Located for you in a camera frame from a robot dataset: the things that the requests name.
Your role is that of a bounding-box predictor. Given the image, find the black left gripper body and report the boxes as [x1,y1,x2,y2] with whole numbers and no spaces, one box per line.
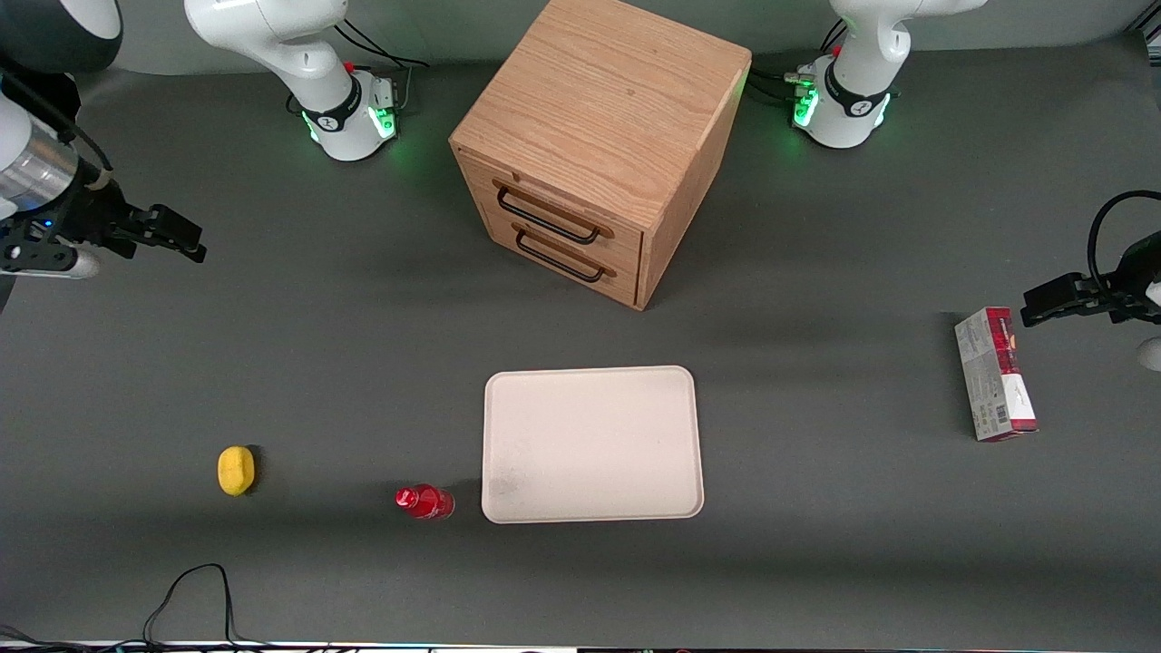
[1099,230,1161,326]

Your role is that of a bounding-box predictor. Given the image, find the black looped gripper cable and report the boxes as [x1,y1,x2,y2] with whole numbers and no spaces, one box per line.
[1087,190,1161,296]

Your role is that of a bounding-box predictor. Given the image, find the red coke bottle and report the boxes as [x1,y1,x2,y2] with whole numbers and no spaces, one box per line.
[394,483,455,521]

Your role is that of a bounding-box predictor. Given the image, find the red and grey carton box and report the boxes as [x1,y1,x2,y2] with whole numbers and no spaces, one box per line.
[953,307,1039,443]

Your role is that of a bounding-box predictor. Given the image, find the thin black table cable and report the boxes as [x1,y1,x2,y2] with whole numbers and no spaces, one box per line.
[0,563,364,653]

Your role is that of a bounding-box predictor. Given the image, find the black arm base cables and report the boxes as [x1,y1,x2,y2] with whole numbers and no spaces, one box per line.
[286,18,433,117]
[749,18,849,108]

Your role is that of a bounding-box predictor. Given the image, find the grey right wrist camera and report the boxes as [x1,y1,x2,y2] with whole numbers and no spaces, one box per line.
[36,249,102,281]

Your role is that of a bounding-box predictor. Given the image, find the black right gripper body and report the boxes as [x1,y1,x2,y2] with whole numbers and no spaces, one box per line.
[0,178,151,275]

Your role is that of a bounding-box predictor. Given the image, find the yellow sponge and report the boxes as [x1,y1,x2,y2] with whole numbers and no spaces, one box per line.
[217,445,258,497]

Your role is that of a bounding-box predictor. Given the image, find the black metal drawer handle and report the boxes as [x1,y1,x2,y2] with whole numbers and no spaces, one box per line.
[494,183,603,246]
[513,227,607,284]

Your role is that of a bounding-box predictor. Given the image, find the wooden drawer front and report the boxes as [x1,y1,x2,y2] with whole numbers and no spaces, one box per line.
[454,145,647,278]
[483,210,643,311]

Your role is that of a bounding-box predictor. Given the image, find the cream rectangular tray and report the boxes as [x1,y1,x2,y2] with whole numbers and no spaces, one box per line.
[482,365,706,525]

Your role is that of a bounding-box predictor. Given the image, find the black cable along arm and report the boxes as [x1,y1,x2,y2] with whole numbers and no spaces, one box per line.
[0,65,119,190]

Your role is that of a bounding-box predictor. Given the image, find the wooden drawer cabinet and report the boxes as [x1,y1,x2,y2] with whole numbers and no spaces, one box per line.
[448,0,753,312]

